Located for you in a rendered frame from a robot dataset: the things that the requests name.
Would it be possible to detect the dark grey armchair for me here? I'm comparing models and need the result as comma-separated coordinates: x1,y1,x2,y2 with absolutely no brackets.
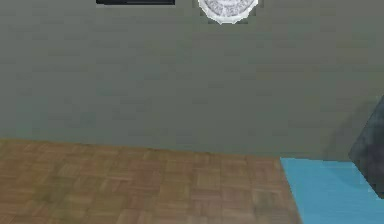
347,94,384,200

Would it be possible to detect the round white wall clock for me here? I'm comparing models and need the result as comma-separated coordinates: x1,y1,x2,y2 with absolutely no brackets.
197,0,259,25

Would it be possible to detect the light blue floor cloth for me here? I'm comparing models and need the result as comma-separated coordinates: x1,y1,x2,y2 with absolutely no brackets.
279,157,384,224

